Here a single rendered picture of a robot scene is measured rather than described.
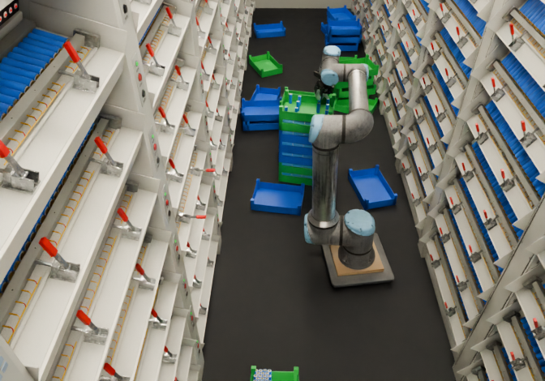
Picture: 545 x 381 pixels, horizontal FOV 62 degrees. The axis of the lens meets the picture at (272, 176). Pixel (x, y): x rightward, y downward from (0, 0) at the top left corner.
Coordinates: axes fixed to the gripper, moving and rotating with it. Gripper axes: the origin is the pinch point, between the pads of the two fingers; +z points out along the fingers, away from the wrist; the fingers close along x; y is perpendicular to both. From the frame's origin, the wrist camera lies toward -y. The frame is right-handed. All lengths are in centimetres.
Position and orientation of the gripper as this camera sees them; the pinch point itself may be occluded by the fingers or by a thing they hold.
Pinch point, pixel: (319, 96)
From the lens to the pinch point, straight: 271.6
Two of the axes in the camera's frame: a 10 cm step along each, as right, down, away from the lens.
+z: -0.8, 5.7, 8.2
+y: 3.1, 7.9, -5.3
